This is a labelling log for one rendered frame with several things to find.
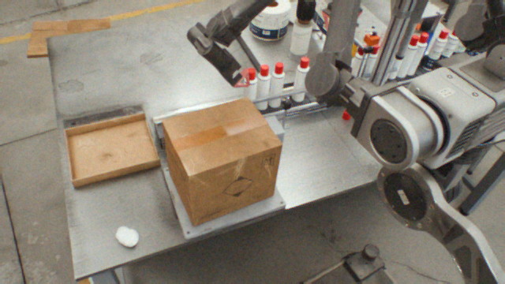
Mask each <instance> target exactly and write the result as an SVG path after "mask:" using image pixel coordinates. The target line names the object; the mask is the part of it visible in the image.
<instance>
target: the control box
mask: <svg viewBox="0 0 505 284"><path fill-rule="evenodd" d="M397 1H398V0H397ZM397 1H396V0H390V5H391V15H392V13H393V12H394V9H395V7H396V3H397ZM428 1H429V0H417V2H416V4H415V7H414V9H413V11H412V13H411V15H410V21H409V22H410V23H415V24H419V23H420V20H421V17H422V15H423V13H424V11H425V9H426V6H427V4H428Z"/></svg>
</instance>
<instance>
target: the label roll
mask: <svg viewBox="0 0 505 284"><path fill-rule="evenodd" d="M289 15H290V1H289V0H274V1H273V3H272V4H270V5H269V6H268V7H267V8H266V9H265V10H264V11H262V12H261V13H260V14H259V15H258V16H256V17H255V18H254V19H253V20H252V22H251V23H250V24H249V31H250V32H251V33H252V34H253V35H254V36H255V37H257V38H259V39H265V40H277V39H281V38H282V37H284V36H285V35H286V33H287V27H288V21H289Z"/></svg>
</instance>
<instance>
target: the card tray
mask: <svg viewBox="0 0 505 284"><path fill-rule="evenodd" d="M64 131H65V142H66V148H67V155H68V161H69V172H70V179H71V182H72V184H73V187H74V188H77V187H81V186H84V185H90V184H93V183H96V182H100V181H105V180H108V179H111V178H117V177H121V176H124V175H127V174H133V173H136V172H140V171H143V170H148V169H151V168H155V167H158V166H161V163H160V158H159V157H158V154H157V151H156V149H155V145H154V142H153V139H152V135H151V133H150V130H149V128H148V123H147V120H146V117H145V113H141V114H134V115H130V116H126V117H121V118H115V119H110V120H107V121H100V122H96V123H92V124H89V125H81V126H77V127H73V128H69V129H64Z"/></svg>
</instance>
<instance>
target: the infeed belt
mask: <svg viewBox="0 0 505 284"><path fill-rule="evenodd" d="M422 66H423V65H419V66H418V67H417V69H416V72H414V74H413V75H412V76H407V75H406V76H405V77H404V78H398V77H396V78H395V79H394V80H395V81H397V82H399V81H403V80H409V79H413V78H414V77H419V76H421V75H423V74H426V73H429V72H431V71H426V70H424V69H423V68H422ZM391 81H393V80H390V79H387V81H385V84H388V82H391ZM287 97H289V101H290V102H291V108H292V107H299V106H302V105H305V104H309V103H315V102H316V98H315V97H314V96H313V95H311V94H309V93H308V92H305V95H304V99H303V101H302V102H300V103H296V102H294V101H293V100H292V95H291V96H287ZM280 110H284V109H283V108H282V100H281V103H280V107H278V108H271V107H269V106H268V101H267V109H266V110H259V112H260V113H261V114H262V115H263V114H269V113H272V112H276V111H280ZM155 128H156V130H157V133H158V135H159V139H162V138H164V136H163V127H162V126H161V125H158V126H157V124H155Z"/></svg>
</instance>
